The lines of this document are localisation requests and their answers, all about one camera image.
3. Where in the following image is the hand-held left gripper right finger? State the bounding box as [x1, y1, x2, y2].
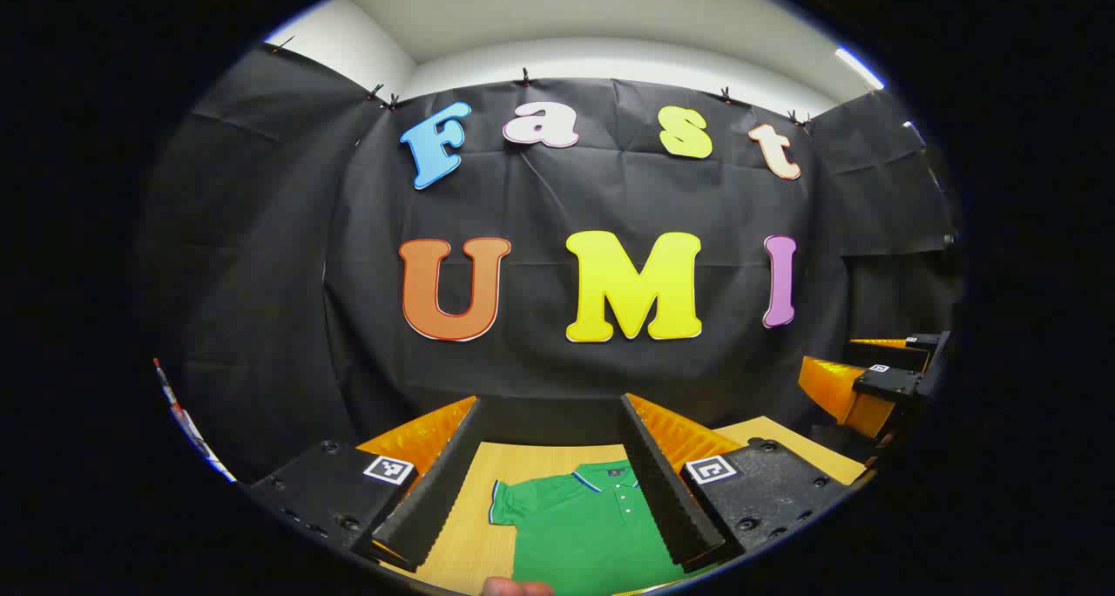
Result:
[618, 393, 859, 575]

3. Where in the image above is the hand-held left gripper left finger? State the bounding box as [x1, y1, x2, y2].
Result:
[242, 396, 485, 572]

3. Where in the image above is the green T-shirt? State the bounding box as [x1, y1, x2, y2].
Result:
[488, 459, 698, 596]

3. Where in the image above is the narrow ceiling light strip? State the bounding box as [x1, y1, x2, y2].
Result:
[835, 47, 886, 91]

